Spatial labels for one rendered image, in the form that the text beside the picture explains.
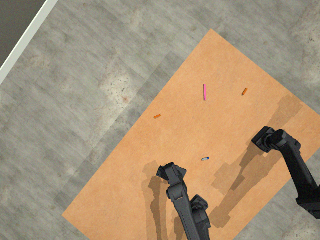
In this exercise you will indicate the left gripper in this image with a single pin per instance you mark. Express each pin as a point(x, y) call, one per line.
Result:
point(181, 170)

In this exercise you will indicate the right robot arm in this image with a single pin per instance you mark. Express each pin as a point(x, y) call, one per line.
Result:
point(308, 191)

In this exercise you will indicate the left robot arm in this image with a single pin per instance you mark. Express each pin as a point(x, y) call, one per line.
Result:
point(193, 216)

